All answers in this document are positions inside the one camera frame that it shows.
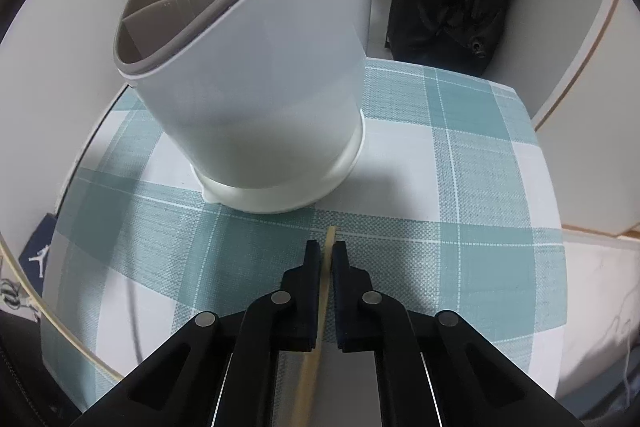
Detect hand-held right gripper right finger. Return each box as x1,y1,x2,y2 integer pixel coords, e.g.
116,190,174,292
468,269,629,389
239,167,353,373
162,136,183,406
331,241,586,427

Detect white utensil holder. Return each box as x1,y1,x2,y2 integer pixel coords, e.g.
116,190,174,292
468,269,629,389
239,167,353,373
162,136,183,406
114,0,376,214

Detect white wood-framed panel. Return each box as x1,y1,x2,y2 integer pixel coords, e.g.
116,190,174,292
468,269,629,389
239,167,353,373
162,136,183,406
560,224,640,398

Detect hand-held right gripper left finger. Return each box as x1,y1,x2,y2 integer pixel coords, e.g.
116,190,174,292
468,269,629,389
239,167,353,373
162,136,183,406
70,239,321,427

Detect dark blue shoebox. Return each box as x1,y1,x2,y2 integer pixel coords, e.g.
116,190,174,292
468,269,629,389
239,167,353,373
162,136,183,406
19,213,65,297

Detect teal checked tablecloth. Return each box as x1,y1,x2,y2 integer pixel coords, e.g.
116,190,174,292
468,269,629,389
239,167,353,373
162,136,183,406
41,57,568,410

